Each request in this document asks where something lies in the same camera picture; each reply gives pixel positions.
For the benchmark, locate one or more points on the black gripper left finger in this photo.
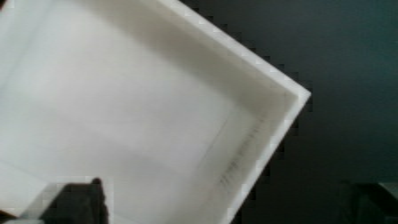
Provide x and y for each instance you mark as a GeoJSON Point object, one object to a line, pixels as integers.
{"type": "Point", "coordinates": [79, 206]}

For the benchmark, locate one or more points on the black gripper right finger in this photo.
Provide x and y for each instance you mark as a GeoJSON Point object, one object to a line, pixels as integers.
{"type": "Point", "coordinates": [369, 203]}

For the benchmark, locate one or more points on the white drawer cabinet frame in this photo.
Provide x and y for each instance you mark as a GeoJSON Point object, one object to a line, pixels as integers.
{"type": "Point", "coordinates": [143, 104]}

